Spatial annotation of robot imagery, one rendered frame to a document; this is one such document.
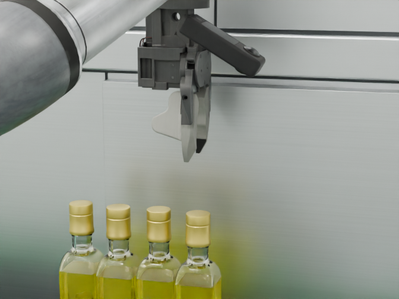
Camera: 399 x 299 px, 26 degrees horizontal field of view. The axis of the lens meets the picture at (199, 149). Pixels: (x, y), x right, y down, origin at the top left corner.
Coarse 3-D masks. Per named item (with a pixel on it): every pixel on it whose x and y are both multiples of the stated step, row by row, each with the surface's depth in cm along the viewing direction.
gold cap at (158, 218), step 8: (152, 208) 120; (160, 208) 120; (168, 208) 120; (152, 216) 119; (160, 216) 119; (168, 216) 119; (152, 224) 119; (160, 224) 119; (168, 224) 120; (152, 232) 119; (160, 232) 119; (168, 232) 120; (152, 240) 120; (160, 240) 119; (168, 240) 120
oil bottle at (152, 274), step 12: (144, 264) 120; (156, 264) 120; (168, 264) 120; (180, 264) 123; (144, 276) 120; (156, 276) 119; (168, 276) 119; (144, 288) 120; (156, 288) 120; (168, 288) 119
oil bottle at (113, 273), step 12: (108, 264) 121; (120, 264) 120; (132, 264) 121; (96, 276) 121; (108, 276) 121; (120, 276) 120; (132, 276) 121; (96, 288) 122; (108, 288) 121; (120, 288) 121; (132, 288) 121
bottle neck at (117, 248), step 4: (112, 240) 121; (116, 240) 121; (120, 240) 121; (124, 240) 121; (128, 240) 122; (112, 244) 121; (116, 244) 121; (120, 244) 121; (124, 244) 121; (128, 244) 122; (112, 248) 121; (116, 248) 121; (120, 248) 121; (124, 248) 121; (128, 248) 122; (112, 252) 121; (116, 252) 121; (120, 252) 121; (124, 252) 122; (128, 252) 122
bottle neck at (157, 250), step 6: (150, 246) 120; (156, 246) 120; (162, 246) 120; (168, 246) 121; (150, 252) 121; (156, 252) 120; (162, 252) 120; (168, 252) 121; (156, 258) 120; (162, 258) 120
